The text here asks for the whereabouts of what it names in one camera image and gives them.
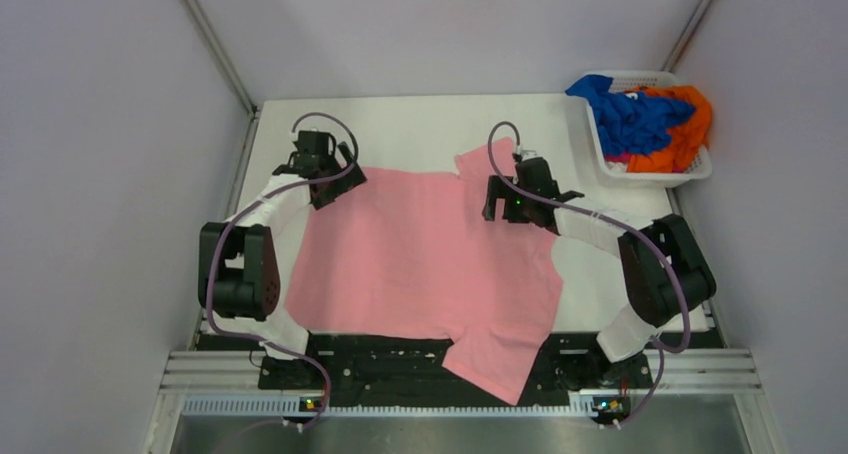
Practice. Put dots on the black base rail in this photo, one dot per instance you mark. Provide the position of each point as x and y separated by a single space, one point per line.
375 371

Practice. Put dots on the white plastic laundry basket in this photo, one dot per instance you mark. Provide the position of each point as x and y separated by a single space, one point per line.
613 170

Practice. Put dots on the blue t shirt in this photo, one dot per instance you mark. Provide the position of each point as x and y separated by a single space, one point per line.
630 123

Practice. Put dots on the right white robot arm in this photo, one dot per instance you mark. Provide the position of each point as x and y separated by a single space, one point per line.
665 272

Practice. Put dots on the pink t shirt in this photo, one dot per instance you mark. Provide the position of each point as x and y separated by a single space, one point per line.
409 255

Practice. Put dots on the white toothed cable duct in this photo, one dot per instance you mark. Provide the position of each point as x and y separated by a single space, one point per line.
296 407

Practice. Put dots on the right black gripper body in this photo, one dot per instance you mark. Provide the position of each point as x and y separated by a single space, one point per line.
516 208

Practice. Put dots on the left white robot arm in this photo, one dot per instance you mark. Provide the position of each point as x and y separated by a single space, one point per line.
242 279

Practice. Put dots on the orange t shirt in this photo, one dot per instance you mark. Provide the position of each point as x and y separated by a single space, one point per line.
686 139

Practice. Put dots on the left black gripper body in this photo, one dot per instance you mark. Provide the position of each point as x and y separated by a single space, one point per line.
339 186

